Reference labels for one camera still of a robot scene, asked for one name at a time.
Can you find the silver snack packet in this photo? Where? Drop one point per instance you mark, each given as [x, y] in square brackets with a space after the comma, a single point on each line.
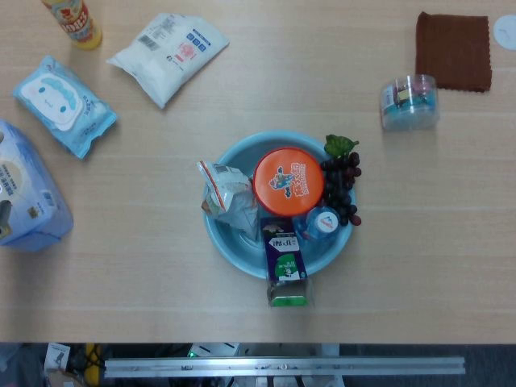
[230, 197]

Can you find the orange instant noodle cup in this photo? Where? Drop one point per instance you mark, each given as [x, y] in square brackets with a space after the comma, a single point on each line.
[288, 181]

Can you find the purple toothpaste box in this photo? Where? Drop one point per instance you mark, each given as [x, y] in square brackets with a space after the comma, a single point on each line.
[282, 258]

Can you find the clear water bottle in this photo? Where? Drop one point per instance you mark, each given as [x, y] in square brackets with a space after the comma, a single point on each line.
[324, 221]

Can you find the purple grape bunch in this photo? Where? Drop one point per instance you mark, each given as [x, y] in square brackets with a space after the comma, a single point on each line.
[338, 181]

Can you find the white salt bag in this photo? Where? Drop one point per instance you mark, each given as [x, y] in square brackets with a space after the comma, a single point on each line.
[169, 60]

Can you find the yellow bottle with red label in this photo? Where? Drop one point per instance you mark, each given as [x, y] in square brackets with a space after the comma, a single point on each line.
[76, 24]

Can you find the light blue plastic basin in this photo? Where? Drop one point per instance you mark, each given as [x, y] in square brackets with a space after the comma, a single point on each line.
[242, 250]

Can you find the clear jar of clips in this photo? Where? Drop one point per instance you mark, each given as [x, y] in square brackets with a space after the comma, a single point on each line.
[409, 102]

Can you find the blue wet wipes pack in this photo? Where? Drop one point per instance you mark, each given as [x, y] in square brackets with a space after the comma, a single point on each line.
[60, 105]

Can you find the large blue tissue pack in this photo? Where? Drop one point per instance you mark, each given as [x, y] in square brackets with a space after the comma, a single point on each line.
[28, 193]

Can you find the brown cloth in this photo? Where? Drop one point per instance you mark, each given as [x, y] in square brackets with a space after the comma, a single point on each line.
[451, 52]

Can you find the white round table grommet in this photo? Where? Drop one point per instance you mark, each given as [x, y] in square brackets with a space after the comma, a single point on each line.
[506, 32]

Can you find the aluminium rail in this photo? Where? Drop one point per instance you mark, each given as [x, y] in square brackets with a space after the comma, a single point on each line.
[282, 367]

